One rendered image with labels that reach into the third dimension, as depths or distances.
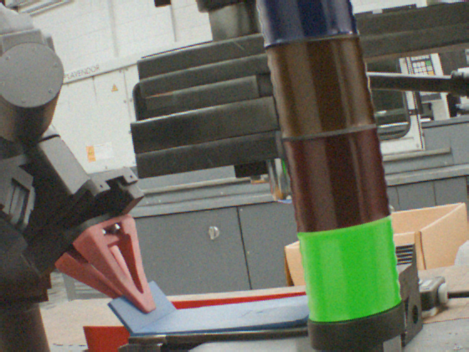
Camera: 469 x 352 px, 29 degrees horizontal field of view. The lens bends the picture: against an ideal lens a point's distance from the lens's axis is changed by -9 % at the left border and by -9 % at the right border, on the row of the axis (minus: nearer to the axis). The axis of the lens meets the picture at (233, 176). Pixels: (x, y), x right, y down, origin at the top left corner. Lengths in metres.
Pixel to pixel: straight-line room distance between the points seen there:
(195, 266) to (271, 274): 0.53
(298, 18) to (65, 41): 8.79
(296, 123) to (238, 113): 0.23
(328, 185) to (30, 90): 0.38
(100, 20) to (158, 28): 0.64
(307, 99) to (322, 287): 0.07
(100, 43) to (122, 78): 2.52
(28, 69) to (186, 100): 0.14
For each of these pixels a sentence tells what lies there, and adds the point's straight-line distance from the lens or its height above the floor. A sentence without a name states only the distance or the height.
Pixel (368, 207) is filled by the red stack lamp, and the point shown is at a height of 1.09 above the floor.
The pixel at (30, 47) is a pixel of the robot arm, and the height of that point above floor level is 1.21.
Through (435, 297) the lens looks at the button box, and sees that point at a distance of 1.00.
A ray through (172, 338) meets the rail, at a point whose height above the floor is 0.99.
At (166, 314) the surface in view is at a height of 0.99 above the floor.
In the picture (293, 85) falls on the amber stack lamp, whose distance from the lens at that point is 0.36.
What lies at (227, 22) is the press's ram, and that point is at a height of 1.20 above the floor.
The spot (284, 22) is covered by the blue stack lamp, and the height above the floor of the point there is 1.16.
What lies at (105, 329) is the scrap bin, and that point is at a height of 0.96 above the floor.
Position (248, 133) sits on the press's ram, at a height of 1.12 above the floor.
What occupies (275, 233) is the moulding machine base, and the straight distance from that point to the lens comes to 5.78.
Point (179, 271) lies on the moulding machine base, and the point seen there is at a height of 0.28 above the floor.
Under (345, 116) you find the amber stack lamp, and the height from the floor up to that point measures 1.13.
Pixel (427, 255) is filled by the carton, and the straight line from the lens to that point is 2.96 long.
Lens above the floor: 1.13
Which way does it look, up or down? 3 degrees down
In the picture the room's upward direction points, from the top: 10 degrees counter-clockwise
